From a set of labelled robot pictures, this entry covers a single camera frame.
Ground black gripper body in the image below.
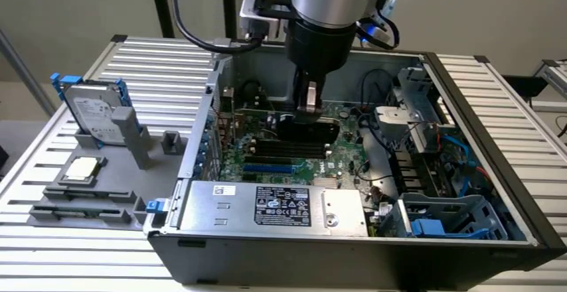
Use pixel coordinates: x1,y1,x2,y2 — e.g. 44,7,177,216
284,19,358,86

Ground blue expansion slot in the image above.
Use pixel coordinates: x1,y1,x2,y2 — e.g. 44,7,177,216
242,163,296,175

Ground black RAM slots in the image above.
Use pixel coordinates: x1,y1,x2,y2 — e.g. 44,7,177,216
244,137,332,161

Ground green motherboard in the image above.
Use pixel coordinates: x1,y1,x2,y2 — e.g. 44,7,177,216
212,101,394,206

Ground black tripod leg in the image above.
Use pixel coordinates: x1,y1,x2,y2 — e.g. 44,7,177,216
147,0,177,38
220,0,242,38

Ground grey metal disk bay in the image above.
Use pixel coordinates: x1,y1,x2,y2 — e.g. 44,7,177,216
374,67,460,155

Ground small chipset heatsink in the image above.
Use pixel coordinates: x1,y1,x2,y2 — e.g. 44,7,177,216
312,175,340,187

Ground silver power supply unit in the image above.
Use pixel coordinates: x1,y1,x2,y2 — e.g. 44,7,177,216
176,180,371,239

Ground blue-latched metal disk bay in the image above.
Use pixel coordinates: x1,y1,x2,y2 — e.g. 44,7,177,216
379,191,512,241

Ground blue case latch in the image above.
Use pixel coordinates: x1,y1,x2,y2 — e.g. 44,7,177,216
144,198,168,214

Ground black open PC case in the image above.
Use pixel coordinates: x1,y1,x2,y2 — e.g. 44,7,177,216
144,39,567,292

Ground grey parts rack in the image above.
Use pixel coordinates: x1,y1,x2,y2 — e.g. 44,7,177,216
28,107,189,230

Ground silver CPU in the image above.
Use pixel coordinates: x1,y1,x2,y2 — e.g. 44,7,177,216
63,157,101,183

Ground black wire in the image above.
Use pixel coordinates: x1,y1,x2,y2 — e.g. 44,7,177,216
359,68,395,120

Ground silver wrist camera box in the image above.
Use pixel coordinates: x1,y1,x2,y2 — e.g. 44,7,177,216
239,0,294,42

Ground black camera cable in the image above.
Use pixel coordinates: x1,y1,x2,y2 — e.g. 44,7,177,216
169,0,267,54

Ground blue wire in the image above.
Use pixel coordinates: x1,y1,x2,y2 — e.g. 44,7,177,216
436,134,482,200

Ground red wire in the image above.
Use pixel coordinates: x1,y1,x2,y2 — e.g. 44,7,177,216
476,166,495,186

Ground hard disk with blue frame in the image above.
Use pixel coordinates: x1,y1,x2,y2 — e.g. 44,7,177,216
49,72,132,147

